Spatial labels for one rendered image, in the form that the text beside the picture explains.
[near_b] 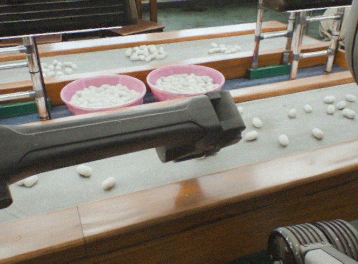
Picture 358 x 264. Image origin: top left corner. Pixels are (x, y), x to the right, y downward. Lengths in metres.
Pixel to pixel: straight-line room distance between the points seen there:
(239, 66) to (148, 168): 0.78
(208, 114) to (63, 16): 0.38
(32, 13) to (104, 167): 0.36
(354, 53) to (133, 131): 0.29
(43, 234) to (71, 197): 0.13
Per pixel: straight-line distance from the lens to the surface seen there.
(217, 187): 0.75
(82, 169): 0.83
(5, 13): 0.78
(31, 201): 0.80
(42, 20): 0.78
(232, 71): 1.49
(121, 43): 1.66
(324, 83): 1.33
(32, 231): 0.70
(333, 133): 1.05
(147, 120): 0.48
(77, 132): 0.44
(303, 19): 1.25
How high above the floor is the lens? 1.23
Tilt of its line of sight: 30 degrees down
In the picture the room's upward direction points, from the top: straight up
